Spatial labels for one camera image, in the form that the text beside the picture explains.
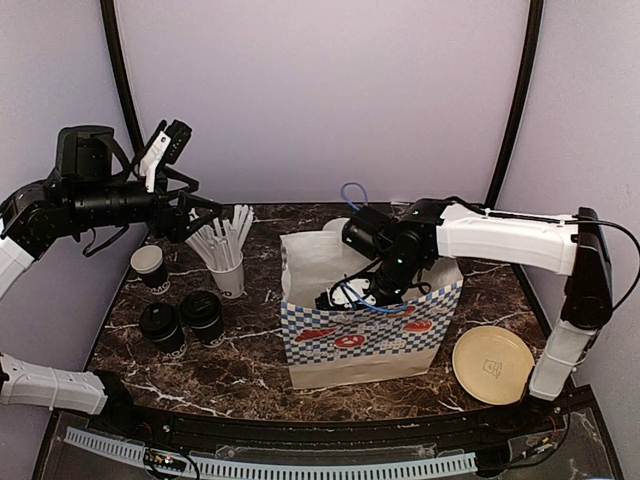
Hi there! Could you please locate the black coffee cup lid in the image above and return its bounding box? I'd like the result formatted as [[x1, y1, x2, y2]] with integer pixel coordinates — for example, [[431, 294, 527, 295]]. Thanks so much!
[[139, 302, 179, 340]]

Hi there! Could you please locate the black and white paper cup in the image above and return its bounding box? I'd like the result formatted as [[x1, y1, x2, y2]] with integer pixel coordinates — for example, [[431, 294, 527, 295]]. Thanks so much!
[[138, 302, 187, 358]]

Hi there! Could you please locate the blue checkered paper bag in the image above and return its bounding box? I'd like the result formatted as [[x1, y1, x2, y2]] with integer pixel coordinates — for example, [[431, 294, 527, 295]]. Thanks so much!
[[280, 228, 464, 390]]

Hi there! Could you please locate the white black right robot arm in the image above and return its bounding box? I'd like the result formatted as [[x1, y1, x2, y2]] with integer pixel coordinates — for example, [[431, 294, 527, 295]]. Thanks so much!
[[342, 198, 613, 434]]

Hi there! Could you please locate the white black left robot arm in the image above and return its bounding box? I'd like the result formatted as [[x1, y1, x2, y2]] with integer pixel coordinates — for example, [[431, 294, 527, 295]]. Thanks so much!
[[1, 120, 223, 436]]

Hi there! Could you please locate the bundle of wrapped straws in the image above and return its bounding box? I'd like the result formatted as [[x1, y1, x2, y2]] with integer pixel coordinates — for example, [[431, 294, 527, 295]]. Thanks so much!
[[186, 205, 254, 272]]

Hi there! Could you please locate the stack of paper cups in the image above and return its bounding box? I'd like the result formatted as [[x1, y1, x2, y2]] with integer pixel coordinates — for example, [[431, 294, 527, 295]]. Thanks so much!
[[130, 245, 170, 295]]

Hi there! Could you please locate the white cup holding straws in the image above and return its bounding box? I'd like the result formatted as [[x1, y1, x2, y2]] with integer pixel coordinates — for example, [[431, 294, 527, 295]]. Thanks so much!
[[208, 254, 245, 299]]

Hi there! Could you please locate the white ceramic bowl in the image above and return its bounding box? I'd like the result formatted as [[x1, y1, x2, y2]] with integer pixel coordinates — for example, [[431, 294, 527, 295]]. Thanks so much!
[[323, 217, 349, 236]]

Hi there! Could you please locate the cream round plate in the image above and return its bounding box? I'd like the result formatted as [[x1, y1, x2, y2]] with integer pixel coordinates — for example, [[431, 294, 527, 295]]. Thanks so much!
[[452, 326, 534, 406]]

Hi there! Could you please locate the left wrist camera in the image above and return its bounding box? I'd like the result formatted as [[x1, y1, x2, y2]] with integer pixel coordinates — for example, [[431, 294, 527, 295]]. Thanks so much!
[[138, 120, 192, 194]]

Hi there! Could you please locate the black table edge rail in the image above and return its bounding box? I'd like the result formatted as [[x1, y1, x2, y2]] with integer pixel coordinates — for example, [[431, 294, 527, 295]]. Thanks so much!
[[88, 386, 595, 452]]

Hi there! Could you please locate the white slotted cable duct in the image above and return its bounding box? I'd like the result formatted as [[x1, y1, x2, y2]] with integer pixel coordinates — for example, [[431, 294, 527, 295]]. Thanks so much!
[[63, 427, 477, 479]]

